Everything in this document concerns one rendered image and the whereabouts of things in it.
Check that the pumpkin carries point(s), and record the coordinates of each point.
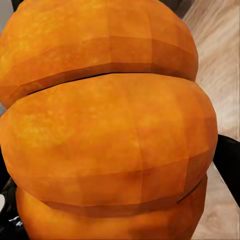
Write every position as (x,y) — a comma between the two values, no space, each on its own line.
(106,133)

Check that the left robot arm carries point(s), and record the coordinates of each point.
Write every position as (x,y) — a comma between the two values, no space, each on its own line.
(8,211)

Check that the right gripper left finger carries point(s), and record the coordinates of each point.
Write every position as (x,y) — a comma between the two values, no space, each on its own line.
(4,175)

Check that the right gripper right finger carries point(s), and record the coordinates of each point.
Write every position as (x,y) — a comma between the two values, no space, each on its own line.
(227,161)

